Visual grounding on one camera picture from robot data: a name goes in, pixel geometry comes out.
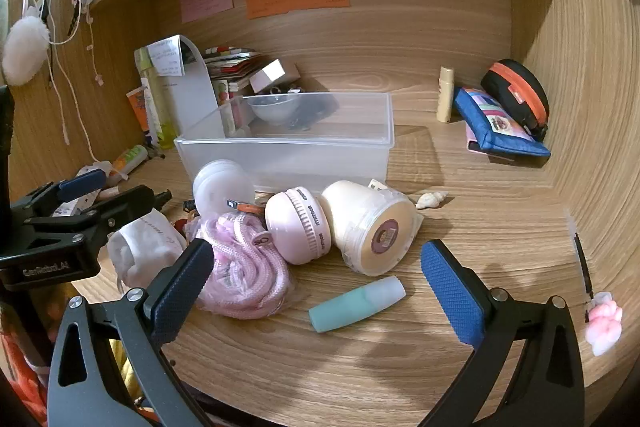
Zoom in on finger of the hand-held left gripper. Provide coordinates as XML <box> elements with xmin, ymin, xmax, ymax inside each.
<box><xmin>24</xmin><ymin>185</ymin><xmax>173</xmax><ymax>236</ymax></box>
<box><xmin>9</xmin><ymin>170</ymin><xmax>107</xmax><ymax>220</ymax></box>

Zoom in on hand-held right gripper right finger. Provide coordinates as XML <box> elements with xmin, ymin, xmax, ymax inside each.
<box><xmin>417</xmin><ymin>239</ymin><xmax>586</xmax><ymax>427</ymax></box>

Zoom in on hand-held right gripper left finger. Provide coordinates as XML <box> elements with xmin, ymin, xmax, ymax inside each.
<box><xmin>47</xmin><ymin>238</ymin><xmax>216</xmax><ymax>427</ymax></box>

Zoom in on white cloth bag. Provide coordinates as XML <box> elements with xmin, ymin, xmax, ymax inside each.
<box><xmin>106</xmin><ymin>213</ymin><xmax>187</xmax><ymax>293</ymax></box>

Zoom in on pink rope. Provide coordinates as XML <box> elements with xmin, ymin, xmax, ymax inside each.
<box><xmin>185</xmin><ymin>212</ymin><xmax>292</xmax><ymax>321</ymax></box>

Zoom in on white round plastic container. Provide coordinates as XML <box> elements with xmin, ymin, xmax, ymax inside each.
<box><xmin>192</xmin><ymin>159</ymin><xmax>254</xmax><ymax>218</ymax></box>

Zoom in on small seashell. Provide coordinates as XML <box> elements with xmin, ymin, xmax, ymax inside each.
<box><xmin>415</xmin><ymin>190</ymin><xmax>451</xmax><ymax>210</ymax></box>

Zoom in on teal squeeze bottle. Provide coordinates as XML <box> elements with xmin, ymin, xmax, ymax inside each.
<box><xmin>308</xmin><ymin>275</ymin><xmax>407</xmax><ymax>334</ymax></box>

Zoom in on cream tub with lid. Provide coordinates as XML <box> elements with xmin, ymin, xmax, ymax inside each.
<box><xmin>320</xmin><ymin>179</ymin><xmax>418</xmax><ymax>277</ymax></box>

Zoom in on pink round device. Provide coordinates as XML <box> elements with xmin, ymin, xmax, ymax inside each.
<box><xmin>264</xmin><ymin>186</ymin><xmax>332</xmax><ymax>266</ymax></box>

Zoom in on clear plastic storage box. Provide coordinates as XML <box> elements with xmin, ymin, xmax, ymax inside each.
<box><xmin>173</xmin><ymin>91</ymin><xmax>396</xmax><ymax>192</ymax></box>

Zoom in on wooden desktop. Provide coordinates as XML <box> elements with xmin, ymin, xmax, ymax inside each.
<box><xmin>10</xmin><ymin>119</ymin><xmax>603</xmax><ymax>427</ymax></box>

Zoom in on white printed box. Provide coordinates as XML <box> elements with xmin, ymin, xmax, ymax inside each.
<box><xmin>52</xmin><ymin>189</ymin><xmax>101</xmax><ymax>216</ymax></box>

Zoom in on green and orange tube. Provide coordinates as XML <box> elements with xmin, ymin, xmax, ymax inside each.
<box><xmin>110</xmin><ymin>145</ymin><xmax>149</xmax><ymax>175</ymax></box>

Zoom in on orange carton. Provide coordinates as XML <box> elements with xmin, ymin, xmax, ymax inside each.
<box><xmin>126</xmin><ymin>88</ymin><xmax>151</xmax><ymax>134</ymax></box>

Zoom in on yellow-green bottle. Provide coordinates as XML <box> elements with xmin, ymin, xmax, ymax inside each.
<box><xmin>135</xmin><ymin>48</ymin><xmax>173</xmax><ymax>150</ymax></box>

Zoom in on orange cloth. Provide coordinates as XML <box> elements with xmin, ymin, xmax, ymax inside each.
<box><xmin>0</xmin><ymin>307</ymin><xmax>51</xmax><ymax>423</ymax></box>

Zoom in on white plastic file stand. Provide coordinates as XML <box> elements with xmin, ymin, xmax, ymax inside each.
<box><xmin>160</xmin><ymin>35</ymin><xmax>222</xmax><ymax>140</ymax></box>

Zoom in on white fluffy pompom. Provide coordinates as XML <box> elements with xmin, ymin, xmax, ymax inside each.
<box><xmin>1</xmin><ymin>7</ymin><xmax>51</xmax><ymax>86</ymax></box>

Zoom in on white paper receipt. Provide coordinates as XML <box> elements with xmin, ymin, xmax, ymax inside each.
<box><xmin>148</xmin><ymin>38</ymin><xmax>186</xmax><ymax>78</ymax></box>

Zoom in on pink card case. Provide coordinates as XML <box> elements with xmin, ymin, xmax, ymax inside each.
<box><xmin>465</xmin><ymin>122</ymin><xmax>488</xmax><ymax>154</ymax></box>

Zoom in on pink plush toy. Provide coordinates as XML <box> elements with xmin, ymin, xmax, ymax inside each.
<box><xmin>586</xmin><ymin>292</ymin><xmax>624</xmax><ymax>356</ymax></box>

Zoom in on blue patchwork pouch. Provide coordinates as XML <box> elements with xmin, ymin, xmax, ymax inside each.
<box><xmin>452</xmin><ymin>86</ymin><xmax>552</xmax><ymax>158</ymax></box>

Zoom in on stack of books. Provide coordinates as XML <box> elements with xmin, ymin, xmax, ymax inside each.
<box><xmin>202</xmin><ymin>47</ymin><xmax>263</xmax><ymax>128</ymax></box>

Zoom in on clear plastic bowl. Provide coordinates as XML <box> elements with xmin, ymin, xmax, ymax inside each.
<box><xmin>248</xmin><ymin>93</ymin><xmax>301</xmax><ymax>125</ymax></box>

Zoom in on small white cardboard box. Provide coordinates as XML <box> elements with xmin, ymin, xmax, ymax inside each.
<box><xmin>249</xmin><ymin>59</ymin><xmax>300</xmax><ymax>94</ymax></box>

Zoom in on cream lotion bottle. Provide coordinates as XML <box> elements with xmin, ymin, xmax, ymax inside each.
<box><xmin>436</xmin><ymin>66</ymin><xmax>455</xmax><ymax>124</ymax></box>

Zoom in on black case with orange zipper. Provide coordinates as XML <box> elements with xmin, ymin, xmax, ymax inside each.
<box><xmin>480</xmin><ymin>59</ymin><xmax>551</xmax><ymax>142</ymax></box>

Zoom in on white hanging cords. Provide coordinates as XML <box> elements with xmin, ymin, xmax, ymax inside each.
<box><xmin>22</xmin><ymin>0</ymin><xmax>103</xmax><ymax>162</ymax></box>

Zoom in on black strap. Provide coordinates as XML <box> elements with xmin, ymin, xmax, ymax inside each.
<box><xmin>574</xmin><ymin>233</ymin><xmax>596</xmax><ymax>303</ymax></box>

